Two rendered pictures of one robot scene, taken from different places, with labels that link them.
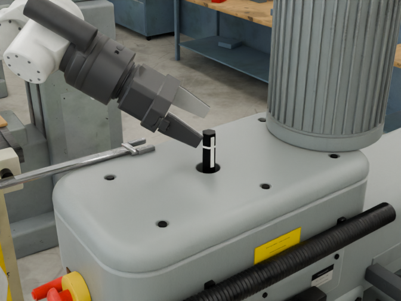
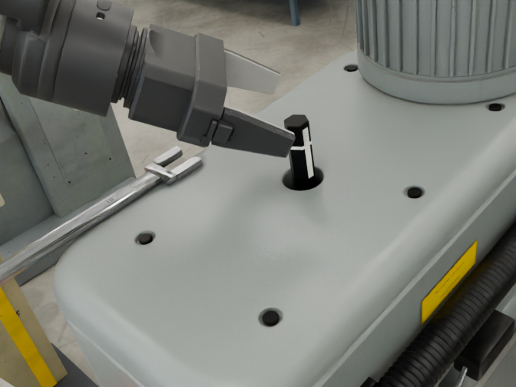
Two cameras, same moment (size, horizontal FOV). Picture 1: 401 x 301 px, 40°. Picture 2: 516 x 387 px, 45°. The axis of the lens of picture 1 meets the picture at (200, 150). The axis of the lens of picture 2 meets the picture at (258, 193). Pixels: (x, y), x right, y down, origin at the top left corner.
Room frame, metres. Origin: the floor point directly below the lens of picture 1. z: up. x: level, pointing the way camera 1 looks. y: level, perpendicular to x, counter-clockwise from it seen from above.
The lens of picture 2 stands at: (0.29, 0.06, 2.23)
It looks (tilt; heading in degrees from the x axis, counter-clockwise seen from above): 38 degrees down; 356
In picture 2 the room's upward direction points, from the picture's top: 11 degrees counter-clockwise
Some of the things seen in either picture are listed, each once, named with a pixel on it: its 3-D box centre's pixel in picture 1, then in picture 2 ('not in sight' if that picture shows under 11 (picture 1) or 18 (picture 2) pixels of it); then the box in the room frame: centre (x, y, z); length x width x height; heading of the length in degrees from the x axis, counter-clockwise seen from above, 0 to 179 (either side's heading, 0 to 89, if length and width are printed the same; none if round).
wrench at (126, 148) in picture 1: (78, 162); (82, 222); (0.74, 0.19, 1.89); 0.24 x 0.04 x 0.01; 123
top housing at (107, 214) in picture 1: (215, 208); (322, 233); (0.74, -0.02, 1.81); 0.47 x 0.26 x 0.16; 126
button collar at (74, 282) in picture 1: (76, 293); not in sight; (0.60, 0.18, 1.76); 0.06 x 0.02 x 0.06; 36
